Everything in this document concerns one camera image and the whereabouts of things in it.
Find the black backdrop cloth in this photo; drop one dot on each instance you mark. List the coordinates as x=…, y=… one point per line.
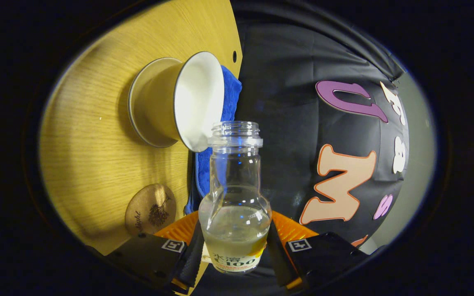
x=286, y=82

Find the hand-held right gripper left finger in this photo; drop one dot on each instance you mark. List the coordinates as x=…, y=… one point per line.
x=191, y=263

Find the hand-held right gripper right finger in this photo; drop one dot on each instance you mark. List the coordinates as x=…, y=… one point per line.
x=276, y=263

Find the cream teacup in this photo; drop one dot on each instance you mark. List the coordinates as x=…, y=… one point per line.
x=196, y=94

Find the cream saucer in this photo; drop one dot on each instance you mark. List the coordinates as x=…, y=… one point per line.
x=138, y=102

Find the round wooden coaster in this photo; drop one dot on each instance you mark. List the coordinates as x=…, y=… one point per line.
x=150, y=209

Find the blue towel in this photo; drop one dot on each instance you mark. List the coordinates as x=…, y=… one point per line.
x=231, y=94

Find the clear water bottle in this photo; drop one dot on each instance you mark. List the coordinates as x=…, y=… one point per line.
x=235, y=230

